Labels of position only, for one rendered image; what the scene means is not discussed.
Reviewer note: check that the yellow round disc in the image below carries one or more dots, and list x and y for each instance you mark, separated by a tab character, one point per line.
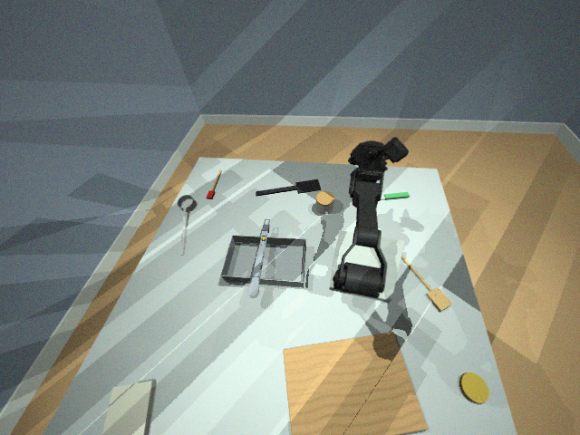
473	387

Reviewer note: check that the wooden board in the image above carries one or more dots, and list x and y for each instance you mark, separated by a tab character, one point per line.
357	386

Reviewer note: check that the grey canister with orange lid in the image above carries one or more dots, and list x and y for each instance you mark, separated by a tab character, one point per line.
325	202

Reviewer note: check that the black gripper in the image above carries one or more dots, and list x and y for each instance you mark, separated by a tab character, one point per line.
395	151

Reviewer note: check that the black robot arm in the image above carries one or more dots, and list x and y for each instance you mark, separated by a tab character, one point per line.
353	278

